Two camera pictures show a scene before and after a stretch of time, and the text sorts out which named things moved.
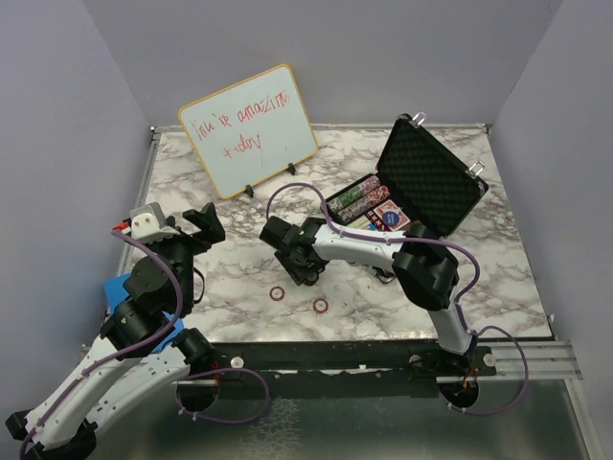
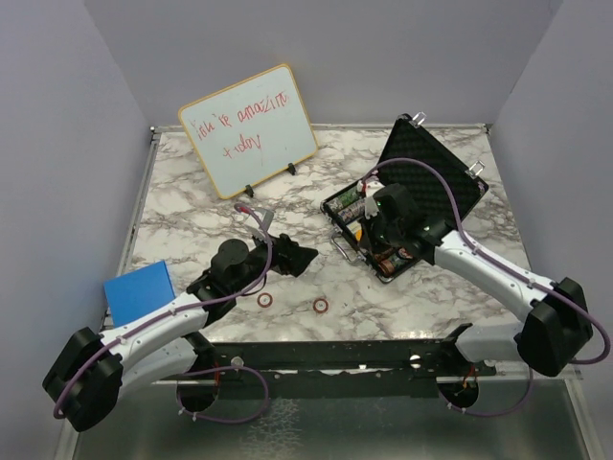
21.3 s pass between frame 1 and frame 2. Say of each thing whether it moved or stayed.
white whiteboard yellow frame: stayed
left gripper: moved
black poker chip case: stayed
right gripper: moved
